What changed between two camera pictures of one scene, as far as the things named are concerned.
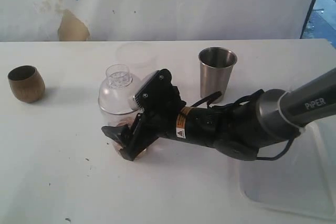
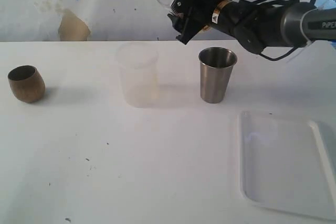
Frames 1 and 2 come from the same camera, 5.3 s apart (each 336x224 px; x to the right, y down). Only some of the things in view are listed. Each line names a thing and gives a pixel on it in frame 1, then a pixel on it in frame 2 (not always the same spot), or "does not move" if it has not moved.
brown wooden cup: [27, 83] does not move
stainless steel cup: [216, 66] does not move
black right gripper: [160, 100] → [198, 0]
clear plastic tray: [297, 174] does not move
